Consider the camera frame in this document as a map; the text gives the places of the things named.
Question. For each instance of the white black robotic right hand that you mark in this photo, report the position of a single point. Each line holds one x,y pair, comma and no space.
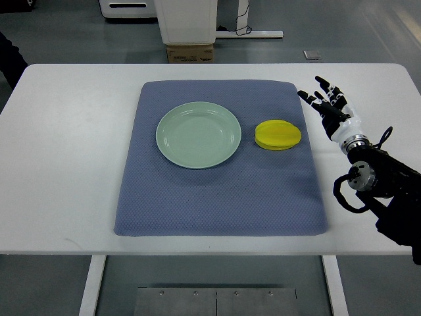
332,107

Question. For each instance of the yellow starfruit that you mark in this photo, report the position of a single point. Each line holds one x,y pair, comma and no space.
277,135

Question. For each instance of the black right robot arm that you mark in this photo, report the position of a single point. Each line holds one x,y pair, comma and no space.
379,183

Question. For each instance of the grey floor socket plate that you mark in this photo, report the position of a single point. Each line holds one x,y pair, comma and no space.
312,55

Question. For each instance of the light green plate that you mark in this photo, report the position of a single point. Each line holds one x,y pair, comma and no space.
198,135

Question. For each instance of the blue textured mat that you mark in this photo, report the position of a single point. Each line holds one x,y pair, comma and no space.
256,192

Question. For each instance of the white desk leg base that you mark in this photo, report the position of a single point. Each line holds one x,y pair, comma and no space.
243,30

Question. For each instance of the cardboard box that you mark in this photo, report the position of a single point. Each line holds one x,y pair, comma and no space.
190,54

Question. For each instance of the white bin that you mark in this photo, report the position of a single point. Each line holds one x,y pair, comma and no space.
187,22

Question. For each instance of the white appliance with slot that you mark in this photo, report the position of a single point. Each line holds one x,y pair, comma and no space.
127,9

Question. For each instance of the dark clothed person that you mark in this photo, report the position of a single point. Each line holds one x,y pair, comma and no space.
13,63

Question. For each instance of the metal base plate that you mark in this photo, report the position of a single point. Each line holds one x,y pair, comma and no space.
216,301

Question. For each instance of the white table frame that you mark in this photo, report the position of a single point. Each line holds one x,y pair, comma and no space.
97,265

